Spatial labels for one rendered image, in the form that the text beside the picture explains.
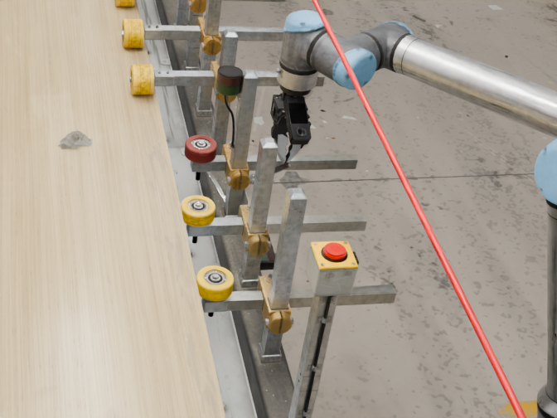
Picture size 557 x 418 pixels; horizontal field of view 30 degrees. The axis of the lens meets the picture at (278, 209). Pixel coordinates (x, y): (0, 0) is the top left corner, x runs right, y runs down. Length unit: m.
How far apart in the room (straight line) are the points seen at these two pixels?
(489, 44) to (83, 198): 3.35
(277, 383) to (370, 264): 1.52
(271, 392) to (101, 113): 0.88
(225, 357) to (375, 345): 1.09
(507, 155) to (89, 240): 2.60
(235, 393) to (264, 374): 0.10
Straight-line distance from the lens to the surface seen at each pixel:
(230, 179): 2.59
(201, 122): 3.07
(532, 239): 4.11
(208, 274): 2.22
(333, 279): 1.82
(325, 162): 2.70
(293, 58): 2.29
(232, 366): 2.43
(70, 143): 2.59
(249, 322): 2.42
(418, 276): 3.76
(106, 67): 2.91
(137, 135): 2.63
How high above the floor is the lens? 2.37
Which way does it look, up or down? 37 degrees down
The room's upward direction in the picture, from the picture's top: 9 degrees clockwise
